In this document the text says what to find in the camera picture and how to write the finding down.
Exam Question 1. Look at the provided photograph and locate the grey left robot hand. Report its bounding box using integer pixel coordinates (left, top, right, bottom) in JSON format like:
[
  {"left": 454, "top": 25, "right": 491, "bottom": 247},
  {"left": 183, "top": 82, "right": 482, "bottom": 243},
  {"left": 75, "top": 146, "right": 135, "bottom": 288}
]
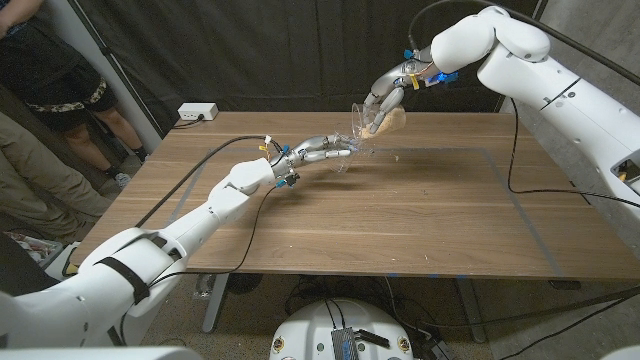
[{"left": 271, "top": 133, "right": 360, "bottom": 186}]

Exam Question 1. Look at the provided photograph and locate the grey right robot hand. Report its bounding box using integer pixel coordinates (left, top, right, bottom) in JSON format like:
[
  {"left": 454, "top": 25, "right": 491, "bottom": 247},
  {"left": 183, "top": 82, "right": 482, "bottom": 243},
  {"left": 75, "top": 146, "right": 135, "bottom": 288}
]
[{"left": 362, "top": 47, "right": 436, "bottom": 136}]

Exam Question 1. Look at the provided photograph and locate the clear plastic cup with sugar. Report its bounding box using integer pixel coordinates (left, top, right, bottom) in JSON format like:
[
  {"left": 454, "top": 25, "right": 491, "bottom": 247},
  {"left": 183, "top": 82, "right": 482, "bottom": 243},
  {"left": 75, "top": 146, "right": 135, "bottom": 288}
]
[{"left": 350, "top": 102, "right": 407, "bottom": 140}]

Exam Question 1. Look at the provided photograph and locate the white power strip box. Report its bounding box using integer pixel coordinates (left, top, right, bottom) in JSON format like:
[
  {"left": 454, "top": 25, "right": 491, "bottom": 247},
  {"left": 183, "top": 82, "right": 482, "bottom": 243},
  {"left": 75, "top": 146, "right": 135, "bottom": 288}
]
[{"left": 177, "top": 102, "right": 220, "bottom": 122}]

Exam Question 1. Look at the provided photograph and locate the black power brick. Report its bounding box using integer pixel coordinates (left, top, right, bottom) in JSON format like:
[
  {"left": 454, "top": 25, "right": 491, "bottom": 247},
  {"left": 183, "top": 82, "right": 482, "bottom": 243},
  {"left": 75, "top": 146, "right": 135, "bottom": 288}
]
[{"left": 428, "top": 339, "right": 455, "bottom": 360}]

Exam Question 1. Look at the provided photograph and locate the black backdrop curtain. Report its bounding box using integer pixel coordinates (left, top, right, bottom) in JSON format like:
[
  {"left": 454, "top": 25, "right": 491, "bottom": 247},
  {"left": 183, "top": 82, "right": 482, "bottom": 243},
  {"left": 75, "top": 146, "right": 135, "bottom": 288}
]
[{"left": 67, "top": 0, "right": 549, "bottom": 139}]

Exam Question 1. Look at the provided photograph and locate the black round floor fan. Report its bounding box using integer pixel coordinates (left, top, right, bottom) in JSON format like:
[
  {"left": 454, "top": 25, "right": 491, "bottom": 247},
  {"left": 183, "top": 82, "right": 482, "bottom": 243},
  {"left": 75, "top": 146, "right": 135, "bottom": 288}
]
[{"left": 225, "top": 272, "right": 264, "bottom": 296}]

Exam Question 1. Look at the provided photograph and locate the grey table leg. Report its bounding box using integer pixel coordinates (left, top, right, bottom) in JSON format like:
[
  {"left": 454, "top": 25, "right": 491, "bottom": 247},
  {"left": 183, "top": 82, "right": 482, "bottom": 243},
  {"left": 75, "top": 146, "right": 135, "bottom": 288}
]
[
  {"left": 454, "top": 277, "right": 487, "bottom": 344},
  {"left": 202, "top": 272, "right": 231, "bottom": 334}
]

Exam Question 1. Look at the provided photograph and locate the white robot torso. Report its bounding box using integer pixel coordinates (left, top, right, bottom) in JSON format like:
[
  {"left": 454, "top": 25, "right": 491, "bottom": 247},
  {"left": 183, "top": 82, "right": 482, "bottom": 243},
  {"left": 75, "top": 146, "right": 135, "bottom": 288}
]
[{"left": 269, "top": 298, "right": 414, "bottom": 360}]

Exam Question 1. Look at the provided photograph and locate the grey backdrop stand pole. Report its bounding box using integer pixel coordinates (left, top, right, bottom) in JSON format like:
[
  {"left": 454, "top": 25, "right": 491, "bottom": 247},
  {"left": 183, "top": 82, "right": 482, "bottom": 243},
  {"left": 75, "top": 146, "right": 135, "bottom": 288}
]
[{"left": 44, "top": 0, "right": 165, "bottom": 151}]

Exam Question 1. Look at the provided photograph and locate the grey finned module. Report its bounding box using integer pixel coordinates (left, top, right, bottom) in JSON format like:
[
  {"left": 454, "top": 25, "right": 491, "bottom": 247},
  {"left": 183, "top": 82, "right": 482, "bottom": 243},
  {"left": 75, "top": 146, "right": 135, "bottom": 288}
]
[{"left": 331, "top": 327, "right": 360, "bottom": 360}]

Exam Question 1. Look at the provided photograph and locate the person in black shorts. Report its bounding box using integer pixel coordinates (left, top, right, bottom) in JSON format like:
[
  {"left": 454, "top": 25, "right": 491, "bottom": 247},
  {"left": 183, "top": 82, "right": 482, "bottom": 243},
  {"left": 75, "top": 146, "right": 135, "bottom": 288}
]
[{"left": 0, "top": 0, "right": 149, "bottom": 179}]

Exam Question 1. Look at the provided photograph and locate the white floor stand base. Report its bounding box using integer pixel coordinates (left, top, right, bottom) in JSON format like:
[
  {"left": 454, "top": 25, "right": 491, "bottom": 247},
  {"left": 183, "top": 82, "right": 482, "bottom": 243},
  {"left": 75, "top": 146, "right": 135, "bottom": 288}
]
[{"left": 43, "top": 242, "right": 84, "bottom": 281}]

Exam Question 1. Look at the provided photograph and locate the person in khaki trousers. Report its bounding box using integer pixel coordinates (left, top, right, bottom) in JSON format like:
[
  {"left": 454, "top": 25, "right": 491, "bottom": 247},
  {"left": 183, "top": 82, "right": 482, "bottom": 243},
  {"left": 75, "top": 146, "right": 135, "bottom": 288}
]
[{"left": 0, "top": 112, "right": 114, "bottom": 244}]

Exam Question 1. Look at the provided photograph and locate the white robot chest rim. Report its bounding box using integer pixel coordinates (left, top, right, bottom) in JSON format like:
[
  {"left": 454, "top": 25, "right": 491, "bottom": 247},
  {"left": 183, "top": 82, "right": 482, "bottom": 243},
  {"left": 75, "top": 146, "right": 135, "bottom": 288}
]
[{"left": 0, "top": 346, "right": 204, "bottom": 360}]

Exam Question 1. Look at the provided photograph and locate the crumpled printed bag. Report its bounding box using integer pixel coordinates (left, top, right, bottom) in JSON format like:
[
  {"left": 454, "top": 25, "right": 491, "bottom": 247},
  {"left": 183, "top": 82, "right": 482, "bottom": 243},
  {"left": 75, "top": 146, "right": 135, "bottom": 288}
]
[{"left": 7, "top": 230, "right": 64, "bottom": 266}]

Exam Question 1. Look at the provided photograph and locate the black bulky object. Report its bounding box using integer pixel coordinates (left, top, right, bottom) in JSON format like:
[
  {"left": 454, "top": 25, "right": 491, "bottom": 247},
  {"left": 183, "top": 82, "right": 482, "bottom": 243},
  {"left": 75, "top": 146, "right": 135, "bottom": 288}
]
[{"left": 0, "top": 234, "right": 59, "bottom": 299}]

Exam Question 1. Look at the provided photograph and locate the black power cable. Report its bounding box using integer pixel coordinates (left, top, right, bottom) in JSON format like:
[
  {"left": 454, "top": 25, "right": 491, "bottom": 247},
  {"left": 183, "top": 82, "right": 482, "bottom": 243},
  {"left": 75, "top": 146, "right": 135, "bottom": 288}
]
[{"left": 172, "top": 113, "right": 206, "bottom": 130}]

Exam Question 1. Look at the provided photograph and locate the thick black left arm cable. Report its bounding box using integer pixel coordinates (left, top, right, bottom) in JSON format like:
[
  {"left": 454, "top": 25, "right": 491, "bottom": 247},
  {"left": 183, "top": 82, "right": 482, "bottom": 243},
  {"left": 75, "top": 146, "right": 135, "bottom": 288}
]
[{"left": 133, "top": 134, "right": 271, "bottom": 230}]

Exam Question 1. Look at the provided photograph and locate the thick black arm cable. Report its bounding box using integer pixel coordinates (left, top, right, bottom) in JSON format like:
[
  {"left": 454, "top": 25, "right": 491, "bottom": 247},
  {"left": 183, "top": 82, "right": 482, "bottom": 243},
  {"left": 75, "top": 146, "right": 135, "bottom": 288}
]
[
  {"left": 133, "top": 134, "right": 271, "bottom": 230},
  {"left": 407, "top": 0, "right": 640, "bottom": 87}
]

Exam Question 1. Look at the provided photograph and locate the black floor cable tangle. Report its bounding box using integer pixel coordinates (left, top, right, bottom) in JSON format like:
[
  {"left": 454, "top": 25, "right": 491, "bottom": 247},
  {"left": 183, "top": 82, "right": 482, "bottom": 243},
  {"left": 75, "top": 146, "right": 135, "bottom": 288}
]
[{"left": 284, "top": 274, "right": 451, "bottom": 360}]

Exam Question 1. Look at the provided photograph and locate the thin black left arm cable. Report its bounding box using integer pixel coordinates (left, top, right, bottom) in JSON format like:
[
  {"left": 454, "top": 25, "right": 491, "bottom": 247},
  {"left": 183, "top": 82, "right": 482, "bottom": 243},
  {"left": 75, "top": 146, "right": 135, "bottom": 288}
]
[{"left": 147, "top": 184, "right": 281, "bottom": 301}]

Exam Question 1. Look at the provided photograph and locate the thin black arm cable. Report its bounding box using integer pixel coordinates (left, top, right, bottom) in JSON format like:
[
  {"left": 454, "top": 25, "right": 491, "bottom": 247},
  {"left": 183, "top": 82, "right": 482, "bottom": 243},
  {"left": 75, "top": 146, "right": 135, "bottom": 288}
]
[
  {"left": 147, "top": 184, "right": 281, "bottom": 301},
  {"left": 507, "top": 96, "right": 640, "bottom": 210}
]

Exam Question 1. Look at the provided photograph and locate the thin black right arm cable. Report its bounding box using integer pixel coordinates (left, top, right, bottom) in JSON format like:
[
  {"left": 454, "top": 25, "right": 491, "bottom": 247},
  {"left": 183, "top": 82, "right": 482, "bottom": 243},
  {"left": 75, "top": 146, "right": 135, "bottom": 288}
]
[{"left": 507, "top": 96, "right": 640, "bottom": 210}]

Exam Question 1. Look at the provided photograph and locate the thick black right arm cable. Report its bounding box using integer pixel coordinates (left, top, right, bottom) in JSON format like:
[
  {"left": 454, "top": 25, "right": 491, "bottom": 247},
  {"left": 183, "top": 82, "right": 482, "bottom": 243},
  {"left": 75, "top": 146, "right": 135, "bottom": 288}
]
[{"left": 407, "top": 0, "right": 640, "bottom": 87}]

